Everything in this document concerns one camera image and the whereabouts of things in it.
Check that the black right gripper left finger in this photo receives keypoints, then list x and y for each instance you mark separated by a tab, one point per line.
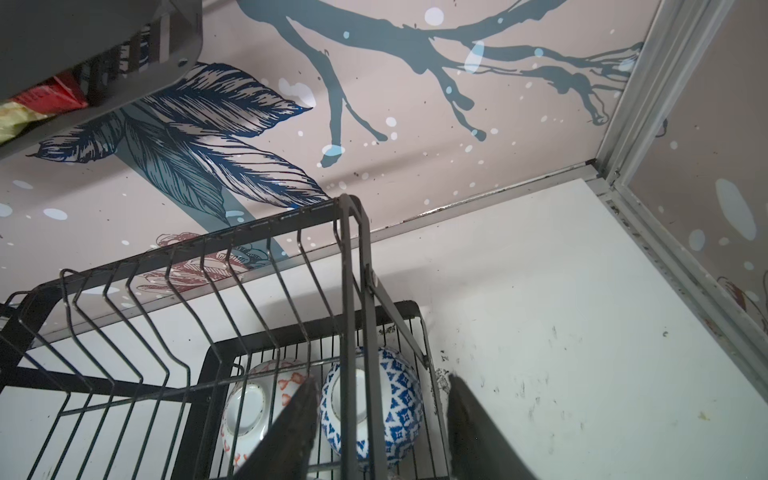
284	452

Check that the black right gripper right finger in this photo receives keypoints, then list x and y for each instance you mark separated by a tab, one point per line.
478	449

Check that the blue geometric patterned bowl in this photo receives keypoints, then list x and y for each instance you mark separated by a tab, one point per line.
252	406

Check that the black two-tier dish rack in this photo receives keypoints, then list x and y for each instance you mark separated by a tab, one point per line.
122	371

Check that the red cassava chips bag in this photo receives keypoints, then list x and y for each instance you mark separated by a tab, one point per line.
57	95

